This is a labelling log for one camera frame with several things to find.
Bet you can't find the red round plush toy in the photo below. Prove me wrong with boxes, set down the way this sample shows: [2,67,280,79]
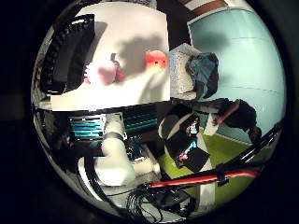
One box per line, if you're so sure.
[145,49,169,75]

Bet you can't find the black white office chair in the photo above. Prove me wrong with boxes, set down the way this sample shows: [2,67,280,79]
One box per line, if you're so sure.
[158,112,210,173]

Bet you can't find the teal slatted rack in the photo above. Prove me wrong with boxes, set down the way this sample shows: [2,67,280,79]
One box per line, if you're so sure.
[68,105,159,139]

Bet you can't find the blue jacket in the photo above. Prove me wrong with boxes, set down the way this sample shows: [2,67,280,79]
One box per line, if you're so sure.
[186,51,220,100]

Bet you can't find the green floor mat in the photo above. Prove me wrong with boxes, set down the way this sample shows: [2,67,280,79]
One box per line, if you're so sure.
[158,126,265,204]

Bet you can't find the black plastic slotted basket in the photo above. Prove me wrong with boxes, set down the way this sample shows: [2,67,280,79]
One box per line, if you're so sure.
[40,13,96,95]

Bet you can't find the light teal partition panel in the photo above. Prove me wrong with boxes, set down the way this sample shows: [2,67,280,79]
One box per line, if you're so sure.
[188,7,287,144]

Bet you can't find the brown white striped cabinet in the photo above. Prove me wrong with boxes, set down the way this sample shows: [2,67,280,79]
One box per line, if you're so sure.
[179,0,230,17]

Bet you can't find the red cable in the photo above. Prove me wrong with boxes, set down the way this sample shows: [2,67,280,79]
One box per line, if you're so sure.
[149,169,262,189]

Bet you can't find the black cable bundle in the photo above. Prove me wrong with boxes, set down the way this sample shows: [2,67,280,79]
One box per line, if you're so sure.
[125,184,197,220]

